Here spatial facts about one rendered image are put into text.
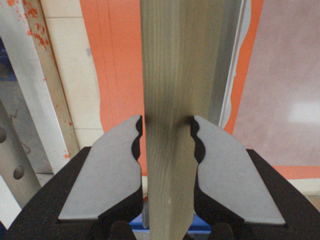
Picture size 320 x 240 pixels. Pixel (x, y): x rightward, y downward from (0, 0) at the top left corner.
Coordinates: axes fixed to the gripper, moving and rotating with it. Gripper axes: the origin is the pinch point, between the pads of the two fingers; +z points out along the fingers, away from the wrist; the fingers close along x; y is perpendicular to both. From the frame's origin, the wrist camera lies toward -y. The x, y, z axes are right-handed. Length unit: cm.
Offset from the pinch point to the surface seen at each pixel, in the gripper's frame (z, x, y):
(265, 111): 13.7, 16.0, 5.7
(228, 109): 13.6, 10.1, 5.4
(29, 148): 109, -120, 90
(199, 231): 8.2, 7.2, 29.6
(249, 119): 13.7, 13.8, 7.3
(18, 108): 109, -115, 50
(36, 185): 9.1, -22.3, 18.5
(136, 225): 9.0, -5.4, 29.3
